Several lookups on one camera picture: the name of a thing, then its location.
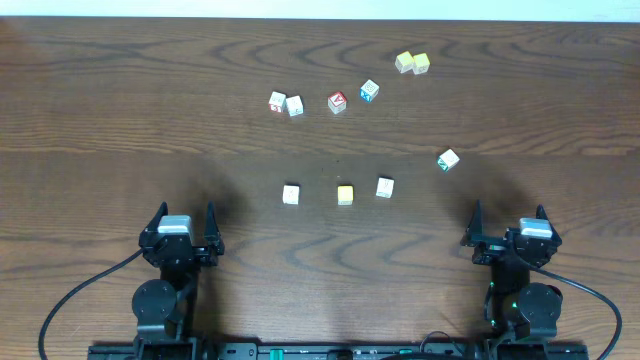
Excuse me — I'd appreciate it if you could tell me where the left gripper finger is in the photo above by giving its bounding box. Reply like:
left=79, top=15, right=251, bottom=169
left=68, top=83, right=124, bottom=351
left=204, top=201, right=221, bottom=243
left=145, top=202, right=168, bottom=231

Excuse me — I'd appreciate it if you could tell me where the green sided white block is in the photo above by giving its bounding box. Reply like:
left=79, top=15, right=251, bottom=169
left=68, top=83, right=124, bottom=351
left=437, top=149, right=460, bottom=172

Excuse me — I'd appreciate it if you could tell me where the white block with figure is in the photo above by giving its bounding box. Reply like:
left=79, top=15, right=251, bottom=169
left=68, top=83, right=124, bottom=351
left=376, top=177, right=394, bottom=198

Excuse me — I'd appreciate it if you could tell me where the yellow block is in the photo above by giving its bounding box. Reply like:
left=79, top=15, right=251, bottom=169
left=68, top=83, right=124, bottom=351
left=412, top=53, right=430, bottom=75
left=337, top=185, right=354, bottom=206
left=394, top=51, right=414, bottom=73

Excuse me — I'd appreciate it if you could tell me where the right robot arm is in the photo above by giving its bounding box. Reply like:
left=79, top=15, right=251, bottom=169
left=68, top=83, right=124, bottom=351
left=460, top=203, right=563, bottom=359

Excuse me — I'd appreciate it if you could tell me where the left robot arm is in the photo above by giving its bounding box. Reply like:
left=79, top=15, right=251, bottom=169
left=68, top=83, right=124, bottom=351
left=132, top=203, right=225, bottom=359

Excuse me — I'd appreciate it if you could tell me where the white block front left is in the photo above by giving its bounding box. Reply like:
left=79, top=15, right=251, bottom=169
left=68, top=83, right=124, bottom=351
left=282, top=184, right=300, bottom=205

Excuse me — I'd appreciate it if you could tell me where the white block red number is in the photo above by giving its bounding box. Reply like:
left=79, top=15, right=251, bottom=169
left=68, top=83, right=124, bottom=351
left=268, top=91, right=286, bottom=113

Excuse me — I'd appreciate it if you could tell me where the white block blue side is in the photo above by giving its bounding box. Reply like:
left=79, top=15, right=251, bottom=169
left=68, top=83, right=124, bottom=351
left=286, top=95, right=304, bottom=117

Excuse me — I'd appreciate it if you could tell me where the blue sided picture block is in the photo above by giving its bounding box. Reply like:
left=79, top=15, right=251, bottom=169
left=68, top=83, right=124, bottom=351
left=360, top=79, right=380, bottom=103

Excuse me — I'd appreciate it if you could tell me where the red letter A block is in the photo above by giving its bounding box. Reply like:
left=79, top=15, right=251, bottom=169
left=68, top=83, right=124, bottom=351
left=328, top=91, right=347, bottom=114

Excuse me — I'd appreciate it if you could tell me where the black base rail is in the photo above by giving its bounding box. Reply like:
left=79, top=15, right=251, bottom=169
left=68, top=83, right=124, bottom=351
left=87, top=341, right=590, bottom=360

